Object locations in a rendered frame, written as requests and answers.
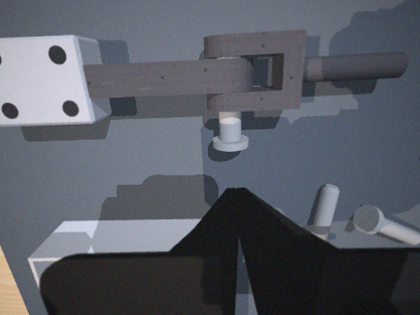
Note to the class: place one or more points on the white mounting block with four holes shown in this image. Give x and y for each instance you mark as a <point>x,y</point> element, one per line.
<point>42,81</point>

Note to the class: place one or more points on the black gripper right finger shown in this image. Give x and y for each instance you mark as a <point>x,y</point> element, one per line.
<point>316,281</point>

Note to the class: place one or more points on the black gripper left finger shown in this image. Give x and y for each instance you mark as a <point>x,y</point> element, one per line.
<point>182,281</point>

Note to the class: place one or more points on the grey flat bar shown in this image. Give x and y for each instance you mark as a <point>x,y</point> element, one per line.
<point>189,77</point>

